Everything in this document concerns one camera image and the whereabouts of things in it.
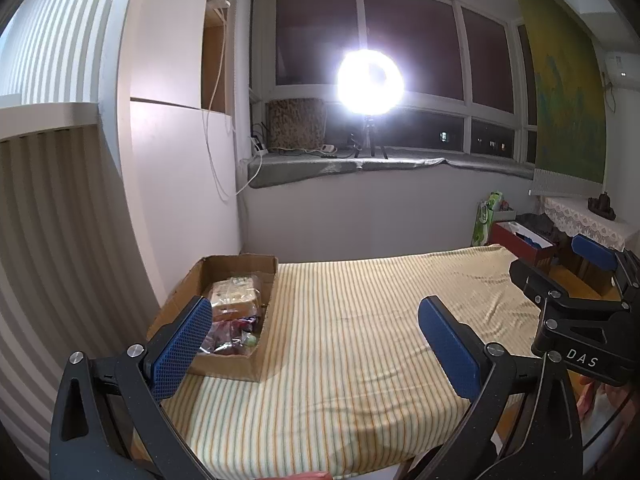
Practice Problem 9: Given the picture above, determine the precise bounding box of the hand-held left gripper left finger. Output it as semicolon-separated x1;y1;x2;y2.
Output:
50;296;216;480

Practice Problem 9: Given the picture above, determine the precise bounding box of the dark figurine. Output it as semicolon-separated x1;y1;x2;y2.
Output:
589;191;617;221

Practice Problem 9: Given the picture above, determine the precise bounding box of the white cable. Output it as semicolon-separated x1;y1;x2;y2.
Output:
202;0;251;200

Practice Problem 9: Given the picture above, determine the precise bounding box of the grey sill mat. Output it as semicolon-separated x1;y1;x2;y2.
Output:
240;152;536;190

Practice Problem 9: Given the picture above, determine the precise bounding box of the white air conditioner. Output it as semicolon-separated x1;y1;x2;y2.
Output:
602;51;640;88

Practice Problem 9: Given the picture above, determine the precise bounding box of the white cabinet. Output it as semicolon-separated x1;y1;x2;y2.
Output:
115;0;243;306

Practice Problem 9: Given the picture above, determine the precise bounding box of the clear bread pack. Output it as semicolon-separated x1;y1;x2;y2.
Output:
209;276;263;318

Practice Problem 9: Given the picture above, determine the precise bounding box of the white lace tablecloth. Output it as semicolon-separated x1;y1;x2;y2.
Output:
542;195;640;253

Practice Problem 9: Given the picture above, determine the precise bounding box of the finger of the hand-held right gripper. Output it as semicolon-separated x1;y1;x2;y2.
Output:
571;232;640;306
509;258;632;313

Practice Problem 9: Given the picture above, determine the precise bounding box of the red box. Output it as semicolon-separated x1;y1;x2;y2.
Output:
491;220;558;273

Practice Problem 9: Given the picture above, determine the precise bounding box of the white ring light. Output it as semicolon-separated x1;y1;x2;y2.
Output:
336;50;406;116

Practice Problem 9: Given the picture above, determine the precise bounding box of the green yellow wall poster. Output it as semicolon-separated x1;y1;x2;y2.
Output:
502;0;608;196

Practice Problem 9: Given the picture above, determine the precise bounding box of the striped yellow cloth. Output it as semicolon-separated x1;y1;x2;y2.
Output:
132;244;546;478

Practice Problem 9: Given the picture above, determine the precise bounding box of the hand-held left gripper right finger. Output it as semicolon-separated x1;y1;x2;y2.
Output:
405;296;586;480

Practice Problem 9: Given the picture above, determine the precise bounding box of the black tripod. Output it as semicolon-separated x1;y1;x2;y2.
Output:
350;115;388;159

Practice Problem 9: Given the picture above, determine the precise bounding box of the clear red snack packet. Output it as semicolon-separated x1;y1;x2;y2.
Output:
205;317;251;356

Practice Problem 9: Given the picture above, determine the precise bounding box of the large window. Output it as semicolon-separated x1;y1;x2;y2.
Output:
250;0;538;166

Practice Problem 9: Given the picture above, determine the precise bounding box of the patterned brown cushion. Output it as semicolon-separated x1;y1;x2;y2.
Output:
265;99;327;151

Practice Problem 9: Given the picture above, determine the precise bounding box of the green shopping bag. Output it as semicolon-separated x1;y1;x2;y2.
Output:
472;191;506;247

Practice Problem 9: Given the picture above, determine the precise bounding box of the brown cardboard box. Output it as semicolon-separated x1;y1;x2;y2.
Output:
146;254;279;383

